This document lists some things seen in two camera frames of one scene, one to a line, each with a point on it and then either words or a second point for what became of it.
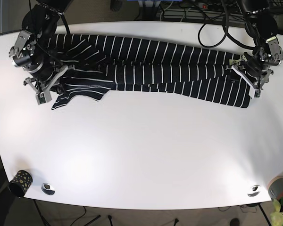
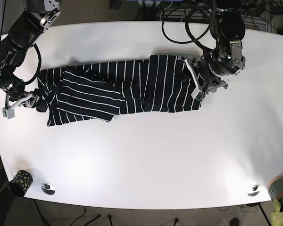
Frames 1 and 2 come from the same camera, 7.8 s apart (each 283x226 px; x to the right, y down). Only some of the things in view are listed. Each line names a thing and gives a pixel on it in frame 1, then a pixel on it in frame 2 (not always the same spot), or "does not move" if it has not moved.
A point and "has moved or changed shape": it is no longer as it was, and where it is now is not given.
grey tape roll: x=278 y=187 does not move
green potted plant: x=282 y=213 does not move
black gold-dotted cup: x=20 y=183 does not move
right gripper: x=45 y=78 -> x=13 y=99
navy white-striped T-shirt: x=97 y=66 has moved or changed shape
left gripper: x=253 y=69 -> x=210 y=73
